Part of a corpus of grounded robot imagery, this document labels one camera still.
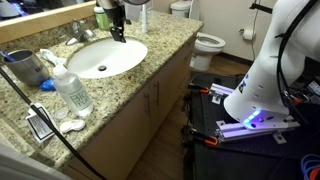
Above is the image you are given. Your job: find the short aluminium mounting rail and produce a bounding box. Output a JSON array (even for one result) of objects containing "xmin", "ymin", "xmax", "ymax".
[{"xmin": 209, "ymin": 83, "xmax": 235, "ymax": 105}]

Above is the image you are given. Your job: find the blue toothbrush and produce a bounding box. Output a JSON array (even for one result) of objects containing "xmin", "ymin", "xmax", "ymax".
[{"xmin": 0, "ymin": 49, "xmax": 16, "ymax": 64}]

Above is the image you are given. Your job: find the long aluminium mounting rail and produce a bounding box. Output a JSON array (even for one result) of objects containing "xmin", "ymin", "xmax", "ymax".
[{"xmin": 214, "ymin": 119, "xmax": 301, "ymax": 145}]

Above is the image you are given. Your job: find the white oval sink basin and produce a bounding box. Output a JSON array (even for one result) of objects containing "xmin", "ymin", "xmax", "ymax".
[{"xmin": 66, "ymin": 37, "xmax": 149, "ymax": 80}]

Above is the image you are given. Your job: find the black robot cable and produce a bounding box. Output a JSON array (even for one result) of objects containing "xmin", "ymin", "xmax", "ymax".
[{"xmin": 274, "ymin": 0, "xmax": 319, "ymax": 127}]

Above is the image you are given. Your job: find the stainless steel cup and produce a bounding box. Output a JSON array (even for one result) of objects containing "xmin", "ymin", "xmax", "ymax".
[{"xmin": 2, "ymin": 49, "xmax": 51, "ymax": 88}]

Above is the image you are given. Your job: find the long black cable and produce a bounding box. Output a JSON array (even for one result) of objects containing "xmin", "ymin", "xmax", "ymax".
[{"xmin": 0, "ymin": 66, "xmax": 108, "ymax": 180}]

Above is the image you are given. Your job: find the green bottle with white cap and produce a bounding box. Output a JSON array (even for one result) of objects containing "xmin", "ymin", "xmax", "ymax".
[{"xmin": 93, "ymin": 4, "xmax": 111, "ymax": 31}]

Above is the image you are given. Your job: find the black robot table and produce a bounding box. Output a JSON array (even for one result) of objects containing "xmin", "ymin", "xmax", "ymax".
[{"xmin": 182, "ymin": 72, "xmax": 320, "ymax": 180}]

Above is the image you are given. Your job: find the blue coiled cable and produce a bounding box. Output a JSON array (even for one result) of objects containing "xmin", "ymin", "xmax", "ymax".
[{"xmin": 300, "ymin": 153, "xmax": 320, "ymax": 180}]

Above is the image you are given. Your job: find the chrome tap body with spout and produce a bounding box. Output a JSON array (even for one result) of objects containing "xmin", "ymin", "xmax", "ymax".
[{"xmin": 65, "ymin": 26, "xmax": 97, "ymax": 47}]

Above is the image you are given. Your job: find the crumpled white cloth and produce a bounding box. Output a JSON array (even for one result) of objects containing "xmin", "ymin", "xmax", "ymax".
[{"xmin": 39, "ymin": 48, "xmax": 68, "ymax": 67}]

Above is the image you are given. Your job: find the small blue plastic packet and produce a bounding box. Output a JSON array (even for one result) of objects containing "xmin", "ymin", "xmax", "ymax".
[{"xmin": 39, "ymin": 77, "xmax": 57, "ymax": 92}]

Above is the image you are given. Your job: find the chrome tap handle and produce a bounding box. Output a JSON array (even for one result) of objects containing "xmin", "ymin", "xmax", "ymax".
[{"xmin": 71, "ymin": 19, "xmax": 85, "ymax": 34}]

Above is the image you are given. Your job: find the wall mirror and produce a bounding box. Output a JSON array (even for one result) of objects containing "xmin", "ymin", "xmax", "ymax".
[{"xmin": 0, "ymin": 0, "xmax": 95, "ymax": 22}]

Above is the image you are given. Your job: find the clear round cap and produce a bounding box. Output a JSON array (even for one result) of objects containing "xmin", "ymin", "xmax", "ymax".
[{"xmin": 53, "ymin": 108, "xmax": 69, "ymax": 121}]

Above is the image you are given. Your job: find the white contact lens case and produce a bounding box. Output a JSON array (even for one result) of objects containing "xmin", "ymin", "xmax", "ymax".
[{"xmin": 59, "ymin": 119, "xmax": 87, "ymax": 135}]

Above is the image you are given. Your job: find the white printed paper tag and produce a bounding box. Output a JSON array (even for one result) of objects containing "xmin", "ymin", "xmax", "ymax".
[{"xmin": 25, "ymin": 102, "xmax": 60, "ymax": 144}]

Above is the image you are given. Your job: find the black control box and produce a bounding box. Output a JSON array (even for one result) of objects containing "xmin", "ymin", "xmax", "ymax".
[{"xmin": 288, "ymin": 57, "xmax": 320, "ymax": 108}]

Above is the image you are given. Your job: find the white toilet paper roll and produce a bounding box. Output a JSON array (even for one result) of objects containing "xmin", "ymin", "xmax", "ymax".
[{"xmin": 238, "ymin": 28, "xmax": 256, "ymax": 42}]

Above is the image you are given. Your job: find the white electric toothbrush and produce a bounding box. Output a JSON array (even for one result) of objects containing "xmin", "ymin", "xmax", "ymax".
[{"xmin": 141, "ymin": 3, "xmax": 150, "ymax": 34}]

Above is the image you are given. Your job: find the clear lens solution bottle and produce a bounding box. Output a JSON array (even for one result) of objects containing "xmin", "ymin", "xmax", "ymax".
[{"xmin": 52, "ymin": 64, "xmax": 95, "ymax": 118}]

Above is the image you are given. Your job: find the tan wooden vanity cabinet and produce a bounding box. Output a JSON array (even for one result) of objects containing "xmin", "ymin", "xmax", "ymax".
[{"xmin": 58, "ymin": 31, "xmax": 198, "ymax": 180}]

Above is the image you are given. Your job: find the black wall bracket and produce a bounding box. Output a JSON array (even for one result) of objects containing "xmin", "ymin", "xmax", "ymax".
[{"xmin": 249, "ymin": 2, "xmax": 270, "ymax": 15}]

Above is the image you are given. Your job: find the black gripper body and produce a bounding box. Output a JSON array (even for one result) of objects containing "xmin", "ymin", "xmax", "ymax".
[{"xmin": 103, "ymin": 3, "xmax": 132, "ymax": 32}]

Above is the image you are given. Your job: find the orange cable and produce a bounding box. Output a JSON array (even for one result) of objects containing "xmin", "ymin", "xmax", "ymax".
[{"xmin": 309, "ymin": 166, "xmax": 320, "ymax": 180}]

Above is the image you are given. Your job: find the wooden mirror frame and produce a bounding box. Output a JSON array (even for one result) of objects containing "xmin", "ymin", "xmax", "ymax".
[{"xmin": 0, "ymin": 0, "xmax": 98, "ymax": 45}]

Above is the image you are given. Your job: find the dark cabinet door handle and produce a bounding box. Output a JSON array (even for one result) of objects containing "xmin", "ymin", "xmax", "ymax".
[
  {"xmin": 143, "ymin": 92, "xmax": 152, "ymax": 118},
  {"xmin": 153, "ymin": 80, "xmax": 161, "ymax": 107}
]

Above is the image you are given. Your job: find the orange black clamp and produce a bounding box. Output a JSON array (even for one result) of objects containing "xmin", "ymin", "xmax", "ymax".
[
  {"xmin": 187, "ymin": 83, "xmax": 210, "ymax": 95},
  {"xmin": 182, "ymin": 126, "xmax": 219, "ymax": 148}
]

